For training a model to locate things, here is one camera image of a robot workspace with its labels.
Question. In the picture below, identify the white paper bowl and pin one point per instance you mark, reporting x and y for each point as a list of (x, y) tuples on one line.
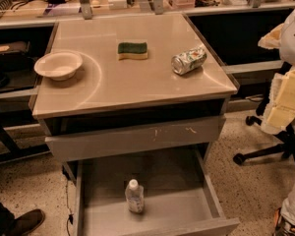
[(59, 66)]

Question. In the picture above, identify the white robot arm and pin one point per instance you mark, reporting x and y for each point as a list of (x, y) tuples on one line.
[(284, 217)]

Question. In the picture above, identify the open grey middle drawer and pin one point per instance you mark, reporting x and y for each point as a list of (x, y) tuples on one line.
[(179, 197)]

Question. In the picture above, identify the crushed soda can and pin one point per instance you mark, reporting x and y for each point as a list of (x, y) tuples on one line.
[(188, 61)]

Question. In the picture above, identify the clear plastic water bottle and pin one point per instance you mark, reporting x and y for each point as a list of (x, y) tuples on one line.
[(134, 194)]

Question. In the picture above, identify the grey drawer cabinet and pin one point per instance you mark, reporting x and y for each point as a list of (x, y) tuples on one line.
[(108, 93)]

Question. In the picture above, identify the closed grey top drawer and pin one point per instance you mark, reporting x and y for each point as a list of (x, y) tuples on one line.
[(174, 134)]

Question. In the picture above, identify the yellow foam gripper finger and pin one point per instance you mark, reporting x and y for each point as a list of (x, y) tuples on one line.
[(280, 111), (272, 39)]

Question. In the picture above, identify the brown shoe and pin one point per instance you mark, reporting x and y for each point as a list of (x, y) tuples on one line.
[(26, 223)]

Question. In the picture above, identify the green yellow sponge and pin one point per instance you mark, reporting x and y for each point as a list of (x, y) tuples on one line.
[(131, 50)]

